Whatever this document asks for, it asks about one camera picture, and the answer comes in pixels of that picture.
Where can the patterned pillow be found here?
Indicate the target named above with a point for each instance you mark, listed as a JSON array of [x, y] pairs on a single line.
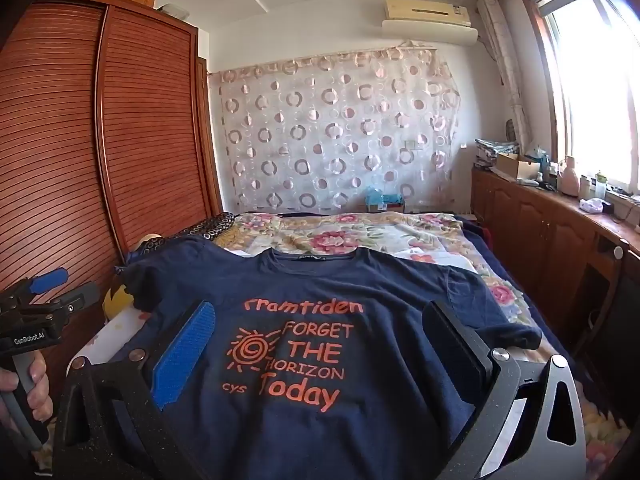
[[210, 225]]

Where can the stack of magazines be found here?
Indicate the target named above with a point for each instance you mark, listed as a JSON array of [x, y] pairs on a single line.
[[490, 152]]

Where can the window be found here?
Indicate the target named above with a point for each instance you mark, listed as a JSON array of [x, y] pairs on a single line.
[[590, 85]]

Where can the blue package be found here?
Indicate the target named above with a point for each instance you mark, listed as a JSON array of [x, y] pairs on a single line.
[[382, 199]]

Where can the white crumpled tissue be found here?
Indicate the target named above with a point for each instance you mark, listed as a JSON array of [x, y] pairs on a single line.
[[592, 206]]

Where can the green-capped bottle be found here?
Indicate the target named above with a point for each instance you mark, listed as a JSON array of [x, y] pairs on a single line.
[[600, 185]]

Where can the pink jug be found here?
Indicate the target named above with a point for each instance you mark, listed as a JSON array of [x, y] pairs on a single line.
[[569, 180]]

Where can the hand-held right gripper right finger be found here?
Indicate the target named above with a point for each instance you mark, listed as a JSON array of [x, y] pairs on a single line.
[[450, 332]]

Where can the person's left hand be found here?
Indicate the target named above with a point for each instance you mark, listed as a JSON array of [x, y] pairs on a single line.
[[40, 395]]

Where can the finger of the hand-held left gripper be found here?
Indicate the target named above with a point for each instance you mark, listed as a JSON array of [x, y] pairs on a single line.
[[80, 294], [47, 280]]

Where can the floral blanket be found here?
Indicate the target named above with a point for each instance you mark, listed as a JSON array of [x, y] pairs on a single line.
[[350, 235]]

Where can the wooden louvered wardrobe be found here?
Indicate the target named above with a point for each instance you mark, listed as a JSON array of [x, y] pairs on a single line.
[[60, 135]]

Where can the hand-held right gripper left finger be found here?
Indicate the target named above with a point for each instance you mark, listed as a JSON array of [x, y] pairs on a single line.
[[185, 355]]

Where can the circle-patterned sheer curtain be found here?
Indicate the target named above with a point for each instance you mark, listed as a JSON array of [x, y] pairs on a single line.
[[325, 150]]

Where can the yellow plush toy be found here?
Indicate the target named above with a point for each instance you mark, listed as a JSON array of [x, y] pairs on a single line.
[[117, 305]]

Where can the low wooden cabinet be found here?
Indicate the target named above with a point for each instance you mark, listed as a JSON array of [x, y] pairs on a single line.
[[540, 240]]

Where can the black chair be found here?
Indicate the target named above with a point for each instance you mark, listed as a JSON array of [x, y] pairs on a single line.
[[600, 300]]

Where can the navy blue printed t-shirt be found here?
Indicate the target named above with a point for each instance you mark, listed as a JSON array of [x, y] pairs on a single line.
[[300, 280]]

